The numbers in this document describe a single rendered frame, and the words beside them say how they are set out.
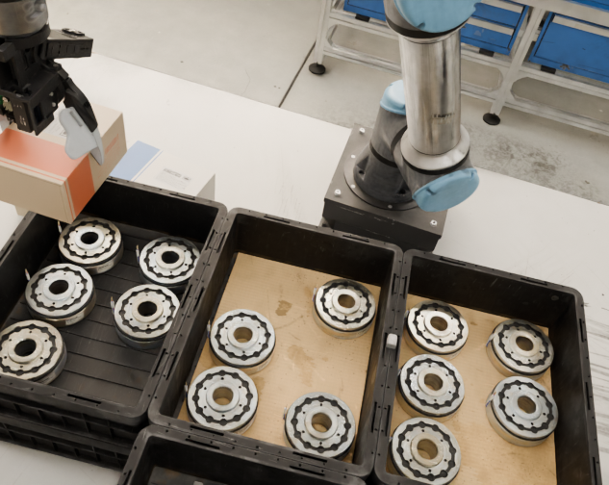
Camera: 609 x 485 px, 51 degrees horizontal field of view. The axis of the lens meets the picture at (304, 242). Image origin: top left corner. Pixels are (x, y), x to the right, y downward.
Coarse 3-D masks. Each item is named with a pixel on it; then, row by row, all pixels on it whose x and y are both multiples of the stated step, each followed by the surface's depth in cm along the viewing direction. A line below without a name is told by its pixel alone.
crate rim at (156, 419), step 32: (224, 224) 104; (288, 224) 106; (192, 320) 91; (384, 320) 96; (384, 352) 94; (160, 384) 84; (384, 384) 89; (160, 416) 82; (256, 448) 80; (288, 448) 81
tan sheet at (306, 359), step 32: (256, 288) 109; (288, 288) 110; (288, 320) 105; (288, 352) 101; (320, 352) 102; (352, 352) 103; (256, 384) 97; (288, 384) 98; (320, 384) 98; (352, 384) 99; (256, 416) 94; (352, 448) 92
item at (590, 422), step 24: (408, 264) 103; (456, 264) 105; (552, 288) 104; (576, 312) 101; (576, 336) 99; (384, 408) 86; (384, 432) 84; (384, 456) 82; (384, 480) 80; (408, 480) 80; (600, 480) 83
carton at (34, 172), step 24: (120, 120) 90; (0, 144) 83; (24, 144) 83; (48, 144) 84; (120, 144) 92; (0, 168) 81; (24, 168) 80; (48, 168) 81; (72, 168) 81; (96, 168) 87; (0, 192) 85; (24, 192) 83; (48, 192) 82; (72, 192) 83; (48, 216) 85; (72, 216) 85
